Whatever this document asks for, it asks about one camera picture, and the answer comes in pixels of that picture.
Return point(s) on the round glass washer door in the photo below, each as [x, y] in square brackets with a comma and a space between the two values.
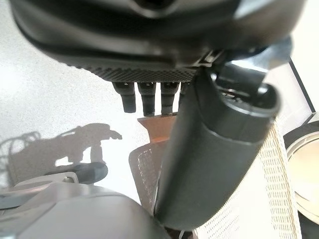
[306, 159]

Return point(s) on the robot left black hand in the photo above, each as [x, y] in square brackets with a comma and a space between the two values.
[204, 161]

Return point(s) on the white woven laundry basket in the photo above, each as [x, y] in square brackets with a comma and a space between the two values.
[276, 174]

